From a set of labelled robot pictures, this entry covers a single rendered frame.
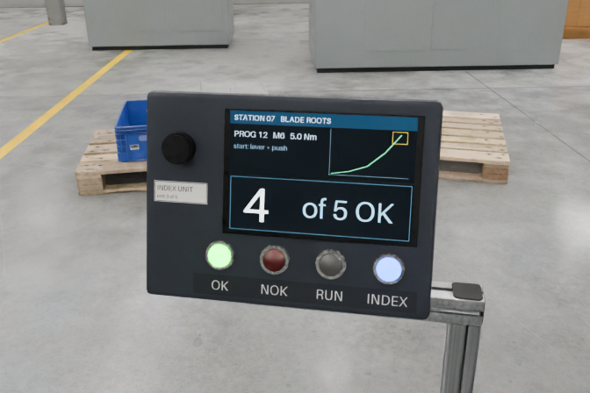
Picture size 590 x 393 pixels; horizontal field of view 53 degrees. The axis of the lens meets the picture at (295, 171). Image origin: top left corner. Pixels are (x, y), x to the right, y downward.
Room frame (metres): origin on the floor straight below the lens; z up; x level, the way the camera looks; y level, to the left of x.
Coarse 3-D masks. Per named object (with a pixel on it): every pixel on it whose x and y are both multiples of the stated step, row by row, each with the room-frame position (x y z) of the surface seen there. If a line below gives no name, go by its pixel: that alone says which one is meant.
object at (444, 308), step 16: (432, 288) 0.51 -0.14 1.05; (448, 288) 0.50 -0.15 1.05; (256, 304) 0.52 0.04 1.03; (432, 304) 0.49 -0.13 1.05; (448, 304) 0.49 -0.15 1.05; (464, 304) 0.48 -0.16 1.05; (480, 304) 0.48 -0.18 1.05; (432, 320) 0.49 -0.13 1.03; (448, 320) 0.49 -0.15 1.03; (464, 320) 0.48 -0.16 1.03; (480, 320) 0.48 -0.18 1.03
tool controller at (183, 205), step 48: (192, 96) 0.51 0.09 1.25; (240, 96) 0.50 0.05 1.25; (288, 96) 0.50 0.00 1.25; (336, 96) 0.49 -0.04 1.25; (192, 144) 0.49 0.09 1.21; (240, 144) 0.49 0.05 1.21; (288, 144) 0.48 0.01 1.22; (336, 144) 0.48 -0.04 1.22; (384, 144) 0.47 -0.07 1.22; (432, 144) 0.46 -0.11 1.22; (192, 192) 0.49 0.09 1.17; (288, 192) 0.47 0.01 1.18; (336, 192) 0.46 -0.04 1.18; (384, 192) 0.46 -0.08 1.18; (432, 192) 0.45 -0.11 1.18; (192, 240) 0.48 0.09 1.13; (240, 240) 0.47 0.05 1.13; (288, 240) 0.46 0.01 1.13; (336, 240) 0.45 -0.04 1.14; (384, 240) 0.45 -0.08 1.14; (432, 240) 0.44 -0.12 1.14; (192, 288) 0.46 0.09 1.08; (240, 288) 0.46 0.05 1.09; (288, 288) 0.45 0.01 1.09; (336, 288) 0.44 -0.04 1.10; (384, 288) 0.44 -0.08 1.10
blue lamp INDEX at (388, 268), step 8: (384, 256) 0.44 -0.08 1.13; (392, 256) 0.44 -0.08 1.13; (376, 264) 0.44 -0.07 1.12; (384, 264) 0.44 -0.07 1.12; (392, 264) 0.43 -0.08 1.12; (400, 264) 0.44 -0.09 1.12; (376, 272) 0.44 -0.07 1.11; (384, 272) 0.43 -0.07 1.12; (392, 272) 0.43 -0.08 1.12; (400, 272) 0.44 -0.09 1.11; (384, 280) 0.43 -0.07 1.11; (392, 280) 0.43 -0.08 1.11
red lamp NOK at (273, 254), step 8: (264, 248) 0.46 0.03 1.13; (272, 248) 0.46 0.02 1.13; (280, 248) 0.46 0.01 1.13; (264, 256) 0.46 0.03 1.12; (272, 256) 0.45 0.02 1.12; (280, 256) 0.45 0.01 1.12; (288, 256) 0.46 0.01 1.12; (264, 264) 0.45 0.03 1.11; (272, 264) 0.45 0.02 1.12; (280, 264) 0.45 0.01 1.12; (288, 264) 0.45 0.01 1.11; (272, 272) 0.45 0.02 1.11; (280, 272) 0.45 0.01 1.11
